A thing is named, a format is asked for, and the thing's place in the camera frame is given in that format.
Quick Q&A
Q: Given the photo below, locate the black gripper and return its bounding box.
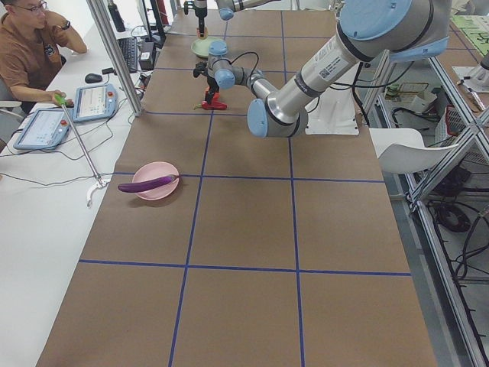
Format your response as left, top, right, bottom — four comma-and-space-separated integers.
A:
194, 8, 207, 30
206, 78, 219, 107

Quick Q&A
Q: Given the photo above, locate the red chili pepper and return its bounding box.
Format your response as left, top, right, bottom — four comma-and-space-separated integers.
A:
193, 101, 228, 111

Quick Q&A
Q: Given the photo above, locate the yellow pink peach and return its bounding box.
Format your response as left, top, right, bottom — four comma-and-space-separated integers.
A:
196, 27, 208, 40

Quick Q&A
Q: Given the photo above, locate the purple eggplant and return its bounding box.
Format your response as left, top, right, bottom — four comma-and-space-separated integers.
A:
118, 174, 180, 193

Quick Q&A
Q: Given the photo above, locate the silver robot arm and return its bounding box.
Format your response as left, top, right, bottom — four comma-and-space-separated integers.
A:
183, 0, 269, 39
207, 0, 452, 138

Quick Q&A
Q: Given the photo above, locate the green plate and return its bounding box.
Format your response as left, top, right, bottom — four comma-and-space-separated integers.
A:
190, 37, 228, 59

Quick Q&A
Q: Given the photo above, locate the black keyboard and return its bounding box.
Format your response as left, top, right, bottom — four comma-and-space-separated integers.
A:
117, 37, 138, 73

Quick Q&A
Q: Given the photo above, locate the pink plate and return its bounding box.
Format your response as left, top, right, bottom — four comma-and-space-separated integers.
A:
132, 161, 180, 200

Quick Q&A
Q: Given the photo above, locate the far teach pendant tablet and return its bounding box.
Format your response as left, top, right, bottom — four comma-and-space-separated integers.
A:
72, 83, 118, 122

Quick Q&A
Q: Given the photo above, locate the teach pendant tablet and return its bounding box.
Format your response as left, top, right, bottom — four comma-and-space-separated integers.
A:
72, 83, 118, 122
14, 109, 70, 150

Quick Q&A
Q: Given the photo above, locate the black computer mouse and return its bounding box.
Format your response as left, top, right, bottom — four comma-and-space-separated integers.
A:
84, 73, 103, 84

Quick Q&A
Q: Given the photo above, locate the near teach pendant tablet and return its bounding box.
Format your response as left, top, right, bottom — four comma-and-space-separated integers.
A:
14, 109, 70, 150

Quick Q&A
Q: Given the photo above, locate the man in brown shirt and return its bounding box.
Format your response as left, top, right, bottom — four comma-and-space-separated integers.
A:
1, 1, 87, 113

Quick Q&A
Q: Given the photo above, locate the white chair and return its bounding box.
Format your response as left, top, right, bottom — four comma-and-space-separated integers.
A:
369, 128, 458, 174

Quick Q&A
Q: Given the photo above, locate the wrist black camera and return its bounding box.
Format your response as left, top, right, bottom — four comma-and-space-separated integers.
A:
193, 62, 209, 78

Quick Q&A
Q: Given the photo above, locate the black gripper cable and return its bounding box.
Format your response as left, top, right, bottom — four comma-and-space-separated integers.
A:
225, 51, 260, 77

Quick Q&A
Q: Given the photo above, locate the aluminium frame post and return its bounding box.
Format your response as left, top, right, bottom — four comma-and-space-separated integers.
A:
86, 0, 143, 117

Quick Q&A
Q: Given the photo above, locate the green handled reach grabber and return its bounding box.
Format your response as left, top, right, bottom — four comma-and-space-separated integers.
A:
53, 93, 110, 207

